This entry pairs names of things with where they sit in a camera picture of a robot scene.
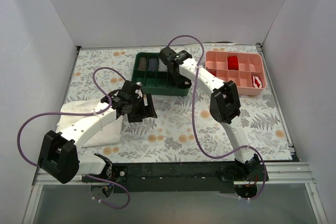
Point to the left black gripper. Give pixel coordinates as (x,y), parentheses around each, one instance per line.
(142,109)

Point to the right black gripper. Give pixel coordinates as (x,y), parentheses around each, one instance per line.
(176,73)

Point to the green divided organizer tray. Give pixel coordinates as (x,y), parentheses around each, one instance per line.
(155,82)

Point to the pink divided organizer tray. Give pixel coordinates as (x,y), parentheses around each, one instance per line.
(250,64)

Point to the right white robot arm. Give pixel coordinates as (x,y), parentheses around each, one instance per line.
(224,108)

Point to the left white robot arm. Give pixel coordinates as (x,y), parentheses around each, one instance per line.
(59,151)

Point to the white grey striped roll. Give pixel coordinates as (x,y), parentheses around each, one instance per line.
(161,66)

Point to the blue striped rolled underwear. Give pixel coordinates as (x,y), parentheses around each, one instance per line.
(152,64)

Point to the brown rolled underwear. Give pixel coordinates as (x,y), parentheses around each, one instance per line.
(142,64)

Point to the red rolled underwear upper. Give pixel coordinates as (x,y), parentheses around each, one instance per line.
(233,63)

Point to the red white striped roll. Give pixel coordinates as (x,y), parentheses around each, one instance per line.
(256,82)

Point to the white folded cloth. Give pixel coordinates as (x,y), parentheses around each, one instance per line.
(110,134)

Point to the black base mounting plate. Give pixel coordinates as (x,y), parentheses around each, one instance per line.
(169,177)

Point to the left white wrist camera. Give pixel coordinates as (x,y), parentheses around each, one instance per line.
(138,90)

